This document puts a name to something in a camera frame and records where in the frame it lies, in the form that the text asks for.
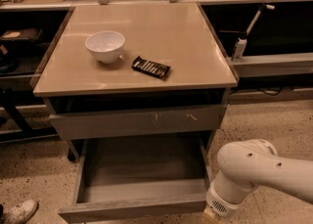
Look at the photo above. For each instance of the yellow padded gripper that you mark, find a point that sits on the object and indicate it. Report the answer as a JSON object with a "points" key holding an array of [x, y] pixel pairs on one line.
{"points": [[220, 203]]}

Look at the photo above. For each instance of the grey drawer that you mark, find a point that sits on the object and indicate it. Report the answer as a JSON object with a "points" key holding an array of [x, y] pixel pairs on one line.
{"points": [[130, 177], [88, 125]]}

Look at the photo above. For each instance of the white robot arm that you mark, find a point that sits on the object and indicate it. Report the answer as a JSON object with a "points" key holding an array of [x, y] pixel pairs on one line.
{"points": [[246, 165]]}

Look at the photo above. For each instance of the grey top drawer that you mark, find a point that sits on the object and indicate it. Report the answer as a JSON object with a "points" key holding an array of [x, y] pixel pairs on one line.
{"points": [[88, 125]]}

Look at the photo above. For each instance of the grey drawer cabinet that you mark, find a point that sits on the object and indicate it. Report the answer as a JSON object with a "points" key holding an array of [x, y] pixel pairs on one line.
{"points": [[175, 35]]}

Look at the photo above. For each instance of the black snack bar packet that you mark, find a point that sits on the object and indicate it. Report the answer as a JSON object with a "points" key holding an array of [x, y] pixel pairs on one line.
{"points": [[150, 68]]}

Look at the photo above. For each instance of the white spray bottle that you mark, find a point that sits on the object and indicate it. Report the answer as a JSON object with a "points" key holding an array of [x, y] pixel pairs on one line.
{"points": [[239, 47]]}

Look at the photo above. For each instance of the white sneaker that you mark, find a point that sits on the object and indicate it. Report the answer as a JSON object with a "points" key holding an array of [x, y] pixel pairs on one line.
{"points": [[20, 213]]}

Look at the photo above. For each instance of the white ceramic bowl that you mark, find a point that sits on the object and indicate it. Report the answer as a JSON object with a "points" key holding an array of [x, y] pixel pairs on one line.
{"points": [[105, 46]]}

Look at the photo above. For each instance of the black case on shelf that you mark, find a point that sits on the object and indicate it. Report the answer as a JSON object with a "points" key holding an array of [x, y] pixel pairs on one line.
{"points": [[29, 34]]}

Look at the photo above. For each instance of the white handled tool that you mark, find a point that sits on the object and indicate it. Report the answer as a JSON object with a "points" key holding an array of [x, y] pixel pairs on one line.
{"points": [[261, 8]]}

